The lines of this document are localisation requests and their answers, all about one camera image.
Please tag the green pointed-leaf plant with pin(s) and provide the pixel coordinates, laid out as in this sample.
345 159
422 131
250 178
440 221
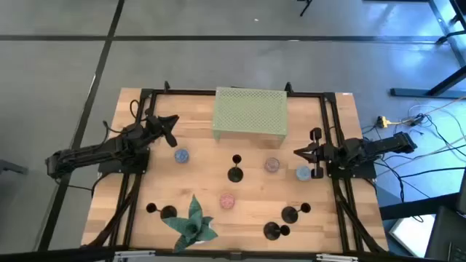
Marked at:
193 225

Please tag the silver metal bracket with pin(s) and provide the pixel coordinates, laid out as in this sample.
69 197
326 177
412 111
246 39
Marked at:
336 258
134 255

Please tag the black metal candlestick holder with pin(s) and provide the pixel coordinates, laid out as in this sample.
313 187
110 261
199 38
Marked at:
168 212
235 175
271 231
289 215

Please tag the green perforated metal shelf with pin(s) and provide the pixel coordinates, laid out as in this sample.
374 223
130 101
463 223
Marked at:
251 111

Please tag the pale teal patterned candle tin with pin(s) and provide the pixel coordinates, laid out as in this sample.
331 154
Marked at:
303 173

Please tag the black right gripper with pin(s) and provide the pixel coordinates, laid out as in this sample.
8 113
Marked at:
327 153

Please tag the maroon patterned candle tin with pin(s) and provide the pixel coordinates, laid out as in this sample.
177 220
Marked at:
272 164

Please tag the black tripod leg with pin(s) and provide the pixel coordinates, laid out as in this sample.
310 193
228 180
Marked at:
305 9

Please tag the white flat panel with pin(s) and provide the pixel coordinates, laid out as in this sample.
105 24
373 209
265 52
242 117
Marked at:
411 234

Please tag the black crossbeam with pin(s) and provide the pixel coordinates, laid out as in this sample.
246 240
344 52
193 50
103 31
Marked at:
255 257

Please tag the black desk foot bar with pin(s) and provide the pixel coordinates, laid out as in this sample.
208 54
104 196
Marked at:
418 207

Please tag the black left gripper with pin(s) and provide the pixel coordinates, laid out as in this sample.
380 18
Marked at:
154 125

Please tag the grey floor object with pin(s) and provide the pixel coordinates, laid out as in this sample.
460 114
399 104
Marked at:
11 166

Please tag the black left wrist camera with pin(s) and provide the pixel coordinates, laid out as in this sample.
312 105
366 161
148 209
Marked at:
149 112

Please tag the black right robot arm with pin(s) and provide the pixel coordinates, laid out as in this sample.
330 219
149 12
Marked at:
382 145

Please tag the black desk leg frame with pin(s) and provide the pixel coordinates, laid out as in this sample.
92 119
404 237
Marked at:
418 92

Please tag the yellow power plug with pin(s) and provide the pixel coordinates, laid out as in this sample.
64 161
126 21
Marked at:
382 122

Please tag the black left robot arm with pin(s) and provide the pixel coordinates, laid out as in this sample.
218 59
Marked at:
91 151

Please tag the pink patterned candle tin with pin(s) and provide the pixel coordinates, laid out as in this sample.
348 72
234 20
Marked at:
227 201

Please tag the white plant pot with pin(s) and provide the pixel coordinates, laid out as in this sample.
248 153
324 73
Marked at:
201 242

